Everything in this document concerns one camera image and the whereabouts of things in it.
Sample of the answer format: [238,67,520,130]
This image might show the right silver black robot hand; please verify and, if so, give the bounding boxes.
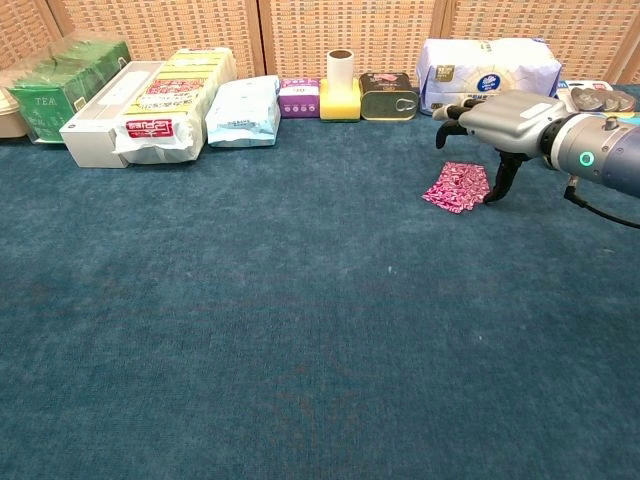
[432,90,569,204]

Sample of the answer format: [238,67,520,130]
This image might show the white blue tissue pack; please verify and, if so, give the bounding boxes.
[416,37,563,117]

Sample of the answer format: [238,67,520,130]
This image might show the correction tape blister pack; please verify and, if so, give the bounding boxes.
[555,79,639,114]

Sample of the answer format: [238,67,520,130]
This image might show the black gold luncheon meat can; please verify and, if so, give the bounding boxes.
[358,72,420,122]

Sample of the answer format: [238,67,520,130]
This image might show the yellow sponge under paper roll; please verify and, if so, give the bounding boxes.
[318,78,362,123]

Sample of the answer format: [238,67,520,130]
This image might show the white paper roll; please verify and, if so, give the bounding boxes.
[326,49,357,94]

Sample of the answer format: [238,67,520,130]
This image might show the woven bamboo folding screen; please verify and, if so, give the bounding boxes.
[0,0,640,86]

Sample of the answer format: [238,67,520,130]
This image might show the small purple box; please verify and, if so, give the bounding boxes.
[278,77,322,119]

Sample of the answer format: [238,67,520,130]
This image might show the light blue wet wipes pack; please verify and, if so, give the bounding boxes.
[204,75,281,148]

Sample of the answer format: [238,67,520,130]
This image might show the yellow sponge multipack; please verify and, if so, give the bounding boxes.
[112,47,239,165]

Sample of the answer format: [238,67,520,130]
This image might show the teal table cloth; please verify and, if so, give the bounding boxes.
[0,84,640,480]

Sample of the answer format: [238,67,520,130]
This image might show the long white power strip box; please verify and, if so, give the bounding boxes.
[58,60,166,169]

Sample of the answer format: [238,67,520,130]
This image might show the clear box green tea bags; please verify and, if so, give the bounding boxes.
[7,32,132,145]

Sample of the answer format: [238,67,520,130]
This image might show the beige lidded food container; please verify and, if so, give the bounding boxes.
[0,69,31,139]

